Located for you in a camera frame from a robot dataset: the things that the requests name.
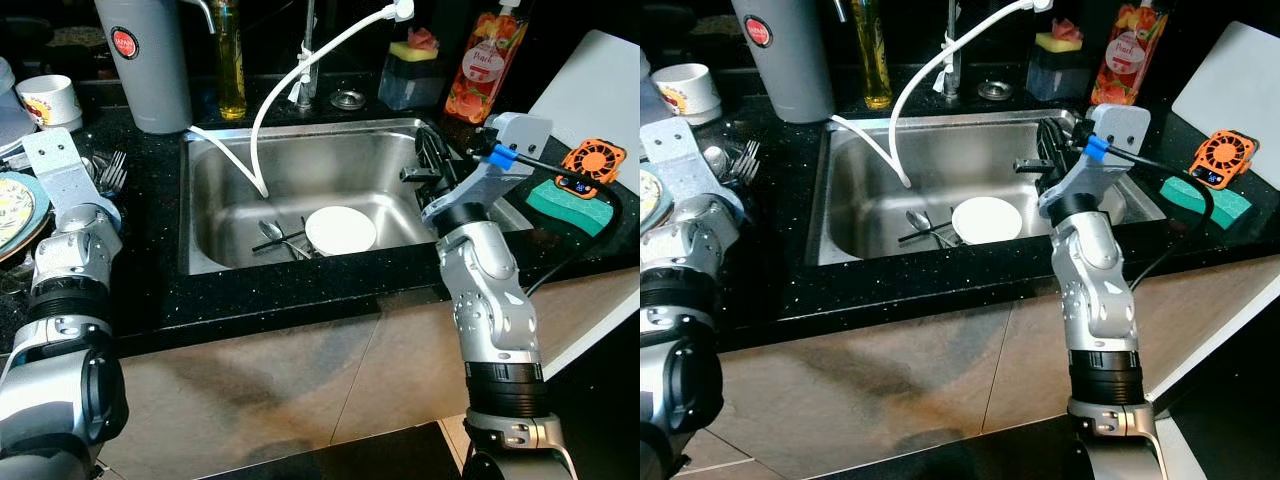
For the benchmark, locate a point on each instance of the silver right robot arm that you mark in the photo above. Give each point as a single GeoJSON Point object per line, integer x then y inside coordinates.
{"type": "Point", "coordinates": [490, 300]}
{"type": "Point", "coordinates": [1095, 290]}

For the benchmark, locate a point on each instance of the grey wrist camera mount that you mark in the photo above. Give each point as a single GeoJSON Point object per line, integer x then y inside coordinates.
{"type": "Point", "coordinates": [690, 170]}
{"type": "Point", "coordinates": [520, 130]}
{"type": "Point", "coordinates": [60, 165]}
{"type": "Point", "coordinates": [1125, 125]}

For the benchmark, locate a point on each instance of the small silver spoon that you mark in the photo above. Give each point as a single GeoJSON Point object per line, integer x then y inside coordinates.
{"type": "Point", "coordinates": [714, 158]}

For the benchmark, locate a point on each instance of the white stacked plastic container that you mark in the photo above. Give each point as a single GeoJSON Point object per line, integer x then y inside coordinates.
{"type": "Point", "coordinates": [648, 100]}
{"type": "Point", "coordinates": [12, 120]}

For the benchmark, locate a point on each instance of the round chrome sink cap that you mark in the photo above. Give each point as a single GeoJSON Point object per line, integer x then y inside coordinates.
{"type": "Point", "coordinates": [347, 99]}
{"type": "Point", "coordinates": [995, 90]}

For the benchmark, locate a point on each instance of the dark metal faucet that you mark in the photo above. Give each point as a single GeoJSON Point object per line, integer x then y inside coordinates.
{"type": "Point", "coordinates": [952, 45]}
{"type": "Point", "coordinates": [307, 50]}

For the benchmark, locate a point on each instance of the white cutting board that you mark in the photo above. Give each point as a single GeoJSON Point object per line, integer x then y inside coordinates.
{"type": "Point", "coordinates": [595, 90]}
{"type": "Point", "coordinates": [1235, 85]}

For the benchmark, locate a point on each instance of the olive oil glass bottle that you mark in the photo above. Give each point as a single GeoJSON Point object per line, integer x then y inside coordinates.
{"type": "Point", "coordinates": [231, 70]}
{"type": "Point", "coordinates": [873, 65]}

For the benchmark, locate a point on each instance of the orange handheld fan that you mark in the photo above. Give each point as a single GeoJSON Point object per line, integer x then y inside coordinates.
{"type": "Point", "coordinates": [1222, 158]}
{"type": "Point", "coordinates": [592, 165]}

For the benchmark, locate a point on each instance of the small white dish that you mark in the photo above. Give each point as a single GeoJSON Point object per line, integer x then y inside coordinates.
{"type": "Point", "coordinates": [987, 220]}
{"type": "Point", "coordinates": [340, 230]}

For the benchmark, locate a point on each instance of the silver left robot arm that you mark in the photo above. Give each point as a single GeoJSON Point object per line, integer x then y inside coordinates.
{"type": "Point", "coordinates": [70, 260]}
{"type": "Point", "coordinates": [680, 260]}

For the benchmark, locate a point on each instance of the beige kitchen cabinet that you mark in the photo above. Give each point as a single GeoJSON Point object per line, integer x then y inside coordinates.
{"type": "Point", "coordinates": [900, 360]}
{"type": "Point", "coordinates": [300, 370]}

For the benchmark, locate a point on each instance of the blue rimmed plate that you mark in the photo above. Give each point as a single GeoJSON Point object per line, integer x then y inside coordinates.
{"type": "Point", "coordinates": [42, 205]}
{"type": "Point", "coordinates": [665, 195]}

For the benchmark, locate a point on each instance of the green sponge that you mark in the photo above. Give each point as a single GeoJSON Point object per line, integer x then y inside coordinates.
{"type": "Point", "coordinates": [570, 208]}
{"type": "Point", "coordinates": [1205, 202]}

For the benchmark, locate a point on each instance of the dark sponge holder box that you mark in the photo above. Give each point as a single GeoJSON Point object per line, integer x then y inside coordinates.
{"type": "Point", "coordinates": [1058, 78]}
{"type": "Point", "coordinates": [410, 88]}

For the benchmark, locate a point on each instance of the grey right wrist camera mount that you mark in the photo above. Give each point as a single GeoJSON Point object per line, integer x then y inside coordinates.
{"type": "Point", "coordinates": [1125, 125]}
{"type": "Point", "coordinates": [520, 130]}

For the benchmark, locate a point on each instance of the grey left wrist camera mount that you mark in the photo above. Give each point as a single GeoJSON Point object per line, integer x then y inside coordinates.
{"type": "Point", "coordinates": [60, 165]}
{"type": "Point", "coordinates": [690, 170]}

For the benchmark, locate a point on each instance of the stainless steel sink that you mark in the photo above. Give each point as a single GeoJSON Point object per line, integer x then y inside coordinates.
{"type": "Point", "coordinates": [330, 160]}
{"type": "Point", "coordinates": [980, 150]}

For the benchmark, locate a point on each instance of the peach dish soap bottle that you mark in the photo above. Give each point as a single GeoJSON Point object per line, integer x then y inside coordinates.
{"type": "Point", "coordinates": [485, 60]}
{"type": "Point", "coordinates": [1130, 55]}

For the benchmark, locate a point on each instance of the tall grey bottle red logo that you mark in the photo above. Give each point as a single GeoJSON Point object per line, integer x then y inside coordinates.
{"type": "Point", "coordinates": [785, 75]}
{"type": "Point", "coordinates": [145, 80]}

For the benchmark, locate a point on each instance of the yellow sponge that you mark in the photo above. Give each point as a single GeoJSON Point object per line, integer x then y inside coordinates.
{"type": "Point", "coordinates": [1055, 43]}
{"type": "Point", "coordinates": [408, 52]}

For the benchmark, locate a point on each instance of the red scrubber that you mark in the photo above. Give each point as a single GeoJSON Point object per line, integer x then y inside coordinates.
{"type": "Point", "coordinates": [425, 40]}
{"type": "Point", "coordinates": [1070, 30]}

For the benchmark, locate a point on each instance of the white printed cup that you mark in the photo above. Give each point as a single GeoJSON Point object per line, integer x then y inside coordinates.
{"type": "Point", "coordinates": [50, 102]}
{"type": "Point", "coordinates": [688, 92]}

